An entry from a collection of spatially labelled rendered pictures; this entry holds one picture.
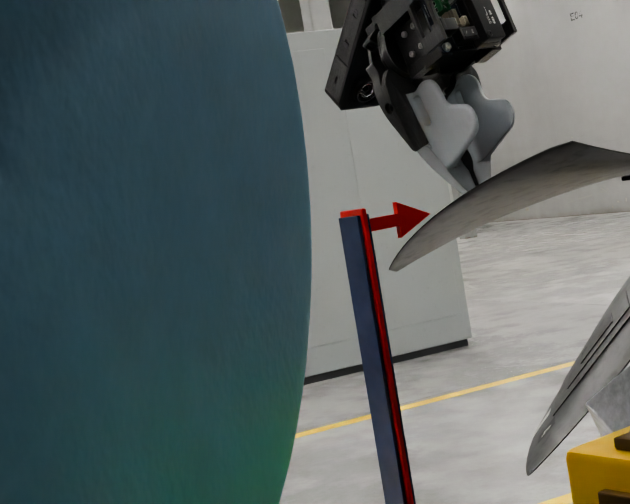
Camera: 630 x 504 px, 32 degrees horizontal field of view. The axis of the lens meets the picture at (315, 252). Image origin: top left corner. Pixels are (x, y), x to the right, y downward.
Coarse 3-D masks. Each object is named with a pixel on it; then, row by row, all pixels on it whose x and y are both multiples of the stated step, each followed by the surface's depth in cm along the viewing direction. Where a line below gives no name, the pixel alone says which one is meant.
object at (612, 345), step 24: (624, 288) 107; (624, 312) 103; (600, 336) 105; (624, 336) 101; (576, 360) 111; (600, 360) 103; (624, 360) 98; (576, 384) 105; (600, 384) 99; (552, 408) 109; (576, 408) 101; (552, 432) 103; (528, 456) 105
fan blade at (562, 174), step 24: (576, 144) 70; (528, 168) 72; (552, 168) 74; (576, 168) 75; (600, 168) 77; (624, 168) 79; (480, 192) 75; (504, 192) 77; (528, 192) 80; (552, 192) 85; (456, 216) 80; (480, 216) 84; (408, 240) 82; (432, 240) 85; (408, 264) 89
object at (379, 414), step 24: (360, 240) 70; (360, 264) 71; (360, 288) 71; (360, 312) 72; (360, 336) 72; (384, 384) 71; (384, 408) 71; (384, 432) 72; (384, 456) 72; (384, 480) 72
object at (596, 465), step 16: (624, 432) 52; (576, 448) 50; (592, 448) 50; (608, 448) 49; (576, 464) 50; (592, 464) 49; (608, 464) 48; (624, 464) 48; (576, 480) 50; (592, 480) 49; (608, 480) 48; (624, 480) 48; (576, 496) 50; (592, 496) 49
